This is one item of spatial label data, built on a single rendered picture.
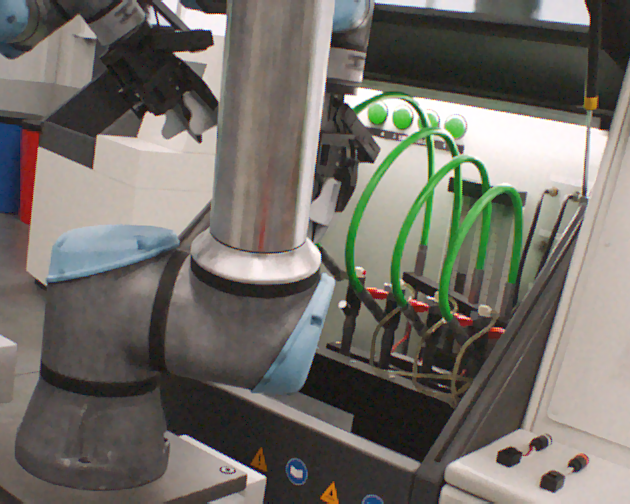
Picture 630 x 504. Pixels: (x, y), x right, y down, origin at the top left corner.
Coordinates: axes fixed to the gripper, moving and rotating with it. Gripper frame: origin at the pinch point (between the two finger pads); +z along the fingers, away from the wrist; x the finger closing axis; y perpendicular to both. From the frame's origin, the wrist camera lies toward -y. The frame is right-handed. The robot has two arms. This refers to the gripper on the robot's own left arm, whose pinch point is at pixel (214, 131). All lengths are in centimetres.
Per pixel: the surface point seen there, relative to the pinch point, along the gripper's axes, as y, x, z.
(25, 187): -161, -549, 127
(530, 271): -27, 16, 56
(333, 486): 31, 21, 41
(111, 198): -99, -284, 92
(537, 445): 13, 42, 49
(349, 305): 0.2, 2.6, 37.6
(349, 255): 3.1, 15.9, 22.7
